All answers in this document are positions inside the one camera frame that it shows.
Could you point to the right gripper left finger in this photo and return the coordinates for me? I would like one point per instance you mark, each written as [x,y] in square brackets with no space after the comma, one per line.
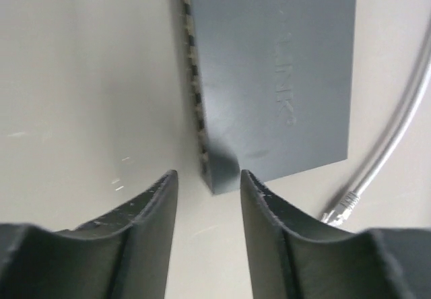
[124,253]

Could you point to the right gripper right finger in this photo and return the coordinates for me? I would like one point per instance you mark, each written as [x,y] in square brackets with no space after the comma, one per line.
[293,255]

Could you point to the dark grey network switch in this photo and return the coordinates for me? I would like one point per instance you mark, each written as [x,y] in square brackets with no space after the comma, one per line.
[271,82]

